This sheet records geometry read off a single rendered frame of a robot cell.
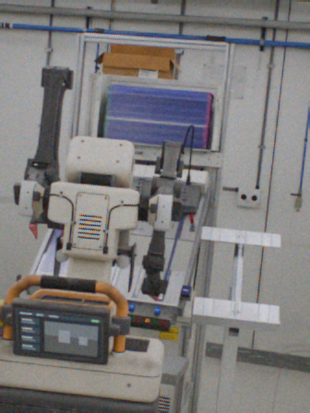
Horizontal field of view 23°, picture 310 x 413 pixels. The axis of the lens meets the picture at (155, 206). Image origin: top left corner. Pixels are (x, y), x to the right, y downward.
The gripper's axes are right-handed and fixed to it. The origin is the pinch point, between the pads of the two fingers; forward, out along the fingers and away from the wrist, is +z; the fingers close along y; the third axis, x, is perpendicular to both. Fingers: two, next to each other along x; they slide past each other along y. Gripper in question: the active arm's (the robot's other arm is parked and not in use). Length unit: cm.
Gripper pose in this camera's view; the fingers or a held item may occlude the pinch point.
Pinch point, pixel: (156, 299)
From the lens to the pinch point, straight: 308.5
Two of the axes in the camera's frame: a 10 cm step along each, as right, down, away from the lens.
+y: -9.7, -1.1, 2.1
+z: 0.8, 6.9, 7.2
